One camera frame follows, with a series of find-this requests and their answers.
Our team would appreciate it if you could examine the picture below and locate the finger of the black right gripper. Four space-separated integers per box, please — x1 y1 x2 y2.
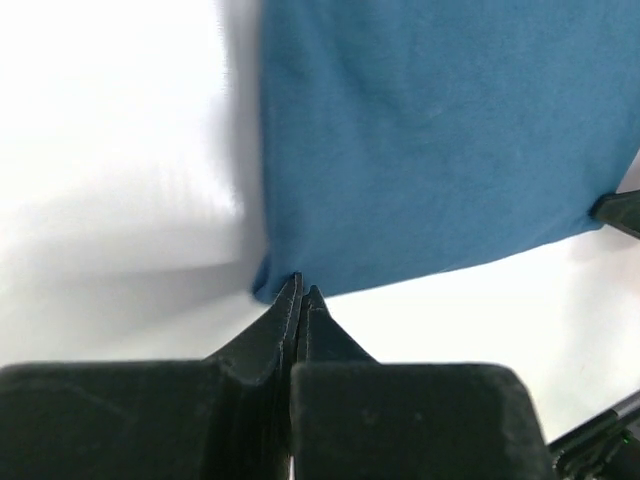
591 190 640 238

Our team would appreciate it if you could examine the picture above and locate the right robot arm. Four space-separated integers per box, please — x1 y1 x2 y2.
549 190 639 480

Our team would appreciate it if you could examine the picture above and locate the teal blue t-shirt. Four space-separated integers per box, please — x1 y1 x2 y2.
253 1 639 303

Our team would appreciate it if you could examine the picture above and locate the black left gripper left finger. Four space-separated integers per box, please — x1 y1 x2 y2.
1 275 304 479

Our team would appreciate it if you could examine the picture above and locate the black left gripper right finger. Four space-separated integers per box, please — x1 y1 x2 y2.
290 288 554 479

